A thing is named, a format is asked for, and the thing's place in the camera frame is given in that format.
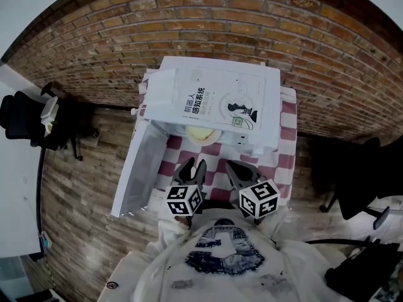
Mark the black bag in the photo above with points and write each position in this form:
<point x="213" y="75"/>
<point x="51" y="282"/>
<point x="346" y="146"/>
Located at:
<point x="359" y="269"/>

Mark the black swivel chair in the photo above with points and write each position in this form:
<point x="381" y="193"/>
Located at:
<point x="346" y="175"/>

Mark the person's left forearm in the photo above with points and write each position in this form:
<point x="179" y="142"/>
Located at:
<point x="170" y="234"/>

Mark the white box on chair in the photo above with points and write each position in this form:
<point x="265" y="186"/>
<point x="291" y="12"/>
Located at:
<point x="48" y="112"/>

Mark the white round plate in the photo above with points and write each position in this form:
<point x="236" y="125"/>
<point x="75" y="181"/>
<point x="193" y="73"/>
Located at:
<point x="203" y="141"/>

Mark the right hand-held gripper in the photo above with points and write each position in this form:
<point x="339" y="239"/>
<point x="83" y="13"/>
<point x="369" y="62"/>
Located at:
<point x="259" y="200"/>

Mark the red white checkered tablecloth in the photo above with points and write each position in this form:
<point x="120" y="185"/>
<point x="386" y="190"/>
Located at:
<point x="288" y="121"/>

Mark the person's right forearm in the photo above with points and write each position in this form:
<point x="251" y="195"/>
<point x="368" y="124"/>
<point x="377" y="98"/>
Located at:
<point x="274" y="228"/>

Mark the black mesh office chair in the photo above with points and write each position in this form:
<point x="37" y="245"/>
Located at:
<point x="19" y="118"/>

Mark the power strip with blue plug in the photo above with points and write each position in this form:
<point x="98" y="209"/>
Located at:
<point x="45" y="239"/>

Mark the orange-crusted bread bun half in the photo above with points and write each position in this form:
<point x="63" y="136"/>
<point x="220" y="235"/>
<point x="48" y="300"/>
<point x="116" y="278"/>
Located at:
<point x="201" y="132"/>

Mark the white microwave oven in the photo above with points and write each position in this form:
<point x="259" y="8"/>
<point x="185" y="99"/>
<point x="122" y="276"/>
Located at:
<point x="270" y="105"/>

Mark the white book with black figure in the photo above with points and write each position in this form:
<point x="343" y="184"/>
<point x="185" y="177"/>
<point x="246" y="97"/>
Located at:
<point x="220" y="99"/>

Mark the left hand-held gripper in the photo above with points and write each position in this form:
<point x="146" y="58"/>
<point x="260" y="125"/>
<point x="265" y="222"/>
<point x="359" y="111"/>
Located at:
<point x="184" y="200"/>

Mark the person's white printed shirt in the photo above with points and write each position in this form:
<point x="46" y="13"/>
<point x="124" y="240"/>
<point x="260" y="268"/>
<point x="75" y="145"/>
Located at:
<point x="226" y="282"/>

